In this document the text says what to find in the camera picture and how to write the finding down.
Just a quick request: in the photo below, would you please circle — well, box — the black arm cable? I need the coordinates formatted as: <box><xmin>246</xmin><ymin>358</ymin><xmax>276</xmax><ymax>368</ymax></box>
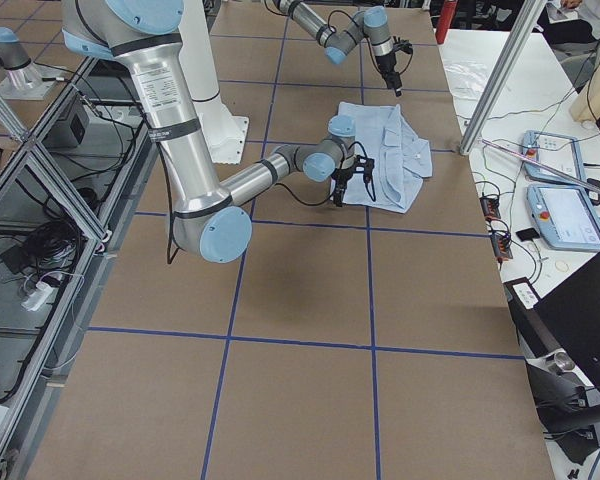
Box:
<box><xmin>274</xmin><ymin>141</ymin><xmax>379</xmax><ymax>207</ymax></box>

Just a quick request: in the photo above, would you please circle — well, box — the black laptop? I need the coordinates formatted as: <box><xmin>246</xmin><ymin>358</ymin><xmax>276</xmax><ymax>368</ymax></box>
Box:
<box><xmin>509</xmin><ymin>248</ymin><xmax>600</xmax><ymax>466</ymax></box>

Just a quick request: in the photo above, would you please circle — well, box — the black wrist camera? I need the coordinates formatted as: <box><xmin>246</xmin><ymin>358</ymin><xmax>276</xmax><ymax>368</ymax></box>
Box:
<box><xmin>354</xmin><ymin>155</ymin><xmax>375</xmax><ymax>185</ymax></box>
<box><xmin>392</xmin><ymin>36</ymin><xmax>413</xmax><ymax>56</ymax></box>

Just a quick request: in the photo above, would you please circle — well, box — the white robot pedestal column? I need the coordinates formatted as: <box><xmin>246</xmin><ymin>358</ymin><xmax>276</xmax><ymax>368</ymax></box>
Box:
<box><xmin>179</xmin><ymin>0</ymin><xmax>249</xmax><ymax>164</ymax></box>

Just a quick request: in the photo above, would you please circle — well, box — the clear plastic bag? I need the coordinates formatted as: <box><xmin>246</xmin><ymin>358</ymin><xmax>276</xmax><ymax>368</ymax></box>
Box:
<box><xmin>442</xmin><ymin>59</ymin><xmax>493</xmax><ymax>101</ymax></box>

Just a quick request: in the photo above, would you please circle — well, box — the light blue button shirt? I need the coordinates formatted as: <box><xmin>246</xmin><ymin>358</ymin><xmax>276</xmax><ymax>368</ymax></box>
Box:
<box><xmin>338</xmin><ymin>102</ymin><xmax>433</xmax><ymax>214</ymax></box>

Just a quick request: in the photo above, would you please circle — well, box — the lower blue teach pendant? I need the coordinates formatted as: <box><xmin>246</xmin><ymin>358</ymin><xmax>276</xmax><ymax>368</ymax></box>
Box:
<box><xmin>526</xmin><ymin>183</ymin><xmax>600</xmax><ymax>252</ymax></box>

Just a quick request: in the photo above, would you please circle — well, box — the upper blue teach pendant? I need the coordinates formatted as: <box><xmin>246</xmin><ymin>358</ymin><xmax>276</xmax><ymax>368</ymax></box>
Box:
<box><xmin>521</xmin><ymin>130</ymin><xmax>585</xmax><ymax>181</ymax></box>

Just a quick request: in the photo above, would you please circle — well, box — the grey metal box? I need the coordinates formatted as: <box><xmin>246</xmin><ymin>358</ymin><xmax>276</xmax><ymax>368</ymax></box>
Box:
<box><xmin>48</xmin><ymin>98</ymin><xmax>89</xmax><ymax>148</ymax></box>

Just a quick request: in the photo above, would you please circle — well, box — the seated person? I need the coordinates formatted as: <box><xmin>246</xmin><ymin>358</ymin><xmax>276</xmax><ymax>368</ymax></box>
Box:
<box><xmin>537</xmin><ymin>0</ymin><xmax>600</xmax><ymax>45</ymax></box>

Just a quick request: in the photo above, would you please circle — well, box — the white power strip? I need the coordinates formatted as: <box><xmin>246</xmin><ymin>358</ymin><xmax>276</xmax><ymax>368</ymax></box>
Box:
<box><xmin>21</xmin><ymin>277</ymin><xmax>60</xmax><ymax>312</ymax></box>

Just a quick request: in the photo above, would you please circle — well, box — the red bottle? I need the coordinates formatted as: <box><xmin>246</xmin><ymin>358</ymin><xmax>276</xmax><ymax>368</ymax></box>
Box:
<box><xmin>435</xmin><ymin>0</ymin><xmax>457</xmax><ymax>45</ymax></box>

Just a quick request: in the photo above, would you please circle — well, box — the blue teach pendant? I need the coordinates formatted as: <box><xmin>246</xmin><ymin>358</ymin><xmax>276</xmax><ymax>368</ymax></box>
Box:
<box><xmin>526</xmin><ymin>183</ymin><xmax>600</xmax><ymax>252</ymax></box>
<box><xmin>521</xmin><ymin>130</ymin><xmax>585</xmax><ymax>181</ymax></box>

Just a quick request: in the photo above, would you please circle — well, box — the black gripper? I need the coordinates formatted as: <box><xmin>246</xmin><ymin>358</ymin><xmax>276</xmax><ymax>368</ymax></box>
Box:
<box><xmin>374</xmin><ymin>51</ymin><xmax>403</xmax><ymax>96</ymax></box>
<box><xmin>331</xmin><ymin>166</ymin><xmax>356</xmax><ymax>206</ymax></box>

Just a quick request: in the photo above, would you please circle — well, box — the grey aluminium frame post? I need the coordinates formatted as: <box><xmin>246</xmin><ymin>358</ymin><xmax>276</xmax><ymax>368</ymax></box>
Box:
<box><xmin>458</xmin><ymin>0</ymin><xmax>546</xmax><ymax>156</ymax></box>

